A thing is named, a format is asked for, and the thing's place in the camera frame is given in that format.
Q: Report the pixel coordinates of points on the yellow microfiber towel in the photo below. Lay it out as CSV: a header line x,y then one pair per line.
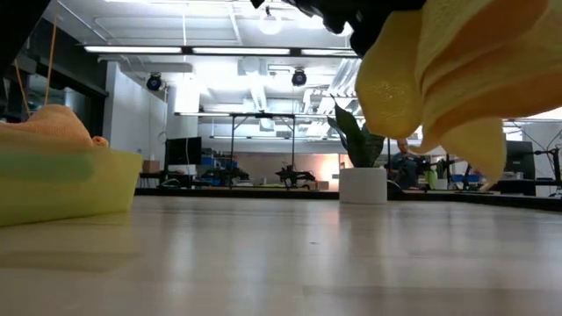
x,y
465,74

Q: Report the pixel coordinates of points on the orange microfiber towel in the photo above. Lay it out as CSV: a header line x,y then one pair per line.
x,y
52,127

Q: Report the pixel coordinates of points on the background black robot arm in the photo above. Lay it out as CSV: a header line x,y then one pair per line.
x,y
294,175

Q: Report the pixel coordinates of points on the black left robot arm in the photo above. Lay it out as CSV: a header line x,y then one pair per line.
x,y
17,26

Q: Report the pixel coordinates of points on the long ceiling light strip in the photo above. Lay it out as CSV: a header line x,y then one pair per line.
x,y
329,52
241,51
131,49

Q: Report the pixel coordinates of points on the round ceiling lamp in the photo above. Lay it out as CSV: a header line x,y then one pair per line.
x,y
269,24

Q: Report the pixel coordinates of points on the black-framed background table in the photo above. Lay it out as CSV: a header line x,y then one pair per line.
x,y
263,116

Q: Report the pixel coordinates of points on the person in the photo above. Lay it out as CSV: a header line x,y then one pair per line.
x,y
404,169

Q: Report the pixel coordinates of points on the potted plant in white pot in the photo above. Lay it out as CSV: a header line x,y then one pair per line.
x,y
363,184

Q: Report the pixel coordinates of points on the black computer monitor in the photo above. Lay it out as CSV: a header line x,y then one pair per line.
x,y
184,151
520,160

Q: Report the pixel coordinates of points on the black equipment stand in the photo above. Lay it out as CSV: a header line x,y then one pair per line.
x,y
556,171

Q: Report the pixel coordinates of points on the yellow translucent plastic bin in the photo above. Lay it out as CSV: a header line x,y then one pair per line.
x,y
66,197

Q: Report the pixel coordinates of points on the black hanging camera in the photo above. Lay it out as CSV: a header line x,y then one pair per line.
x,y
299,78
153,82

